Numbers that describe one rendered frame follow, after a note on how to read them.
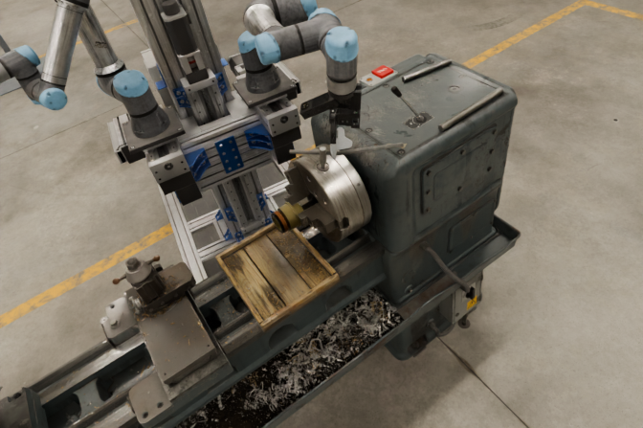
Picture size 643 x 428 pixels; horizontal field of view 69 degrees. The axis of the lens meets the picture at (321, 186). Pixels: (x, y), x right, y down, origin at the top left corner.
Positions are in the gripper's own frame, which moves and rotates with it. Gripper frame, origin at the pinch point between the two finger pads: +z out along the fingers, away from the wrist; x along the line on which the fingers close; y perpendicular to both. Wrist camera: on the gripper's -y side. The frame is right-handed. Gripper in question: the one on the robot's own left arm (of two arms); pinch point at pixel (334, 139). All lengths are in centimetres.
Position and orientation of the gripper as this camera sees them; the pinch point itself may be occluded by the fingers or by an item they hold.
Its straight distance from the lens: 135.3
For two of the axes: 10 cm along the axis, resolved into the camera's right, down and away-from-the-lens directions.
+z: 0.3, 6.0, 8.0
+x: 0.8, -8.0, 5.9
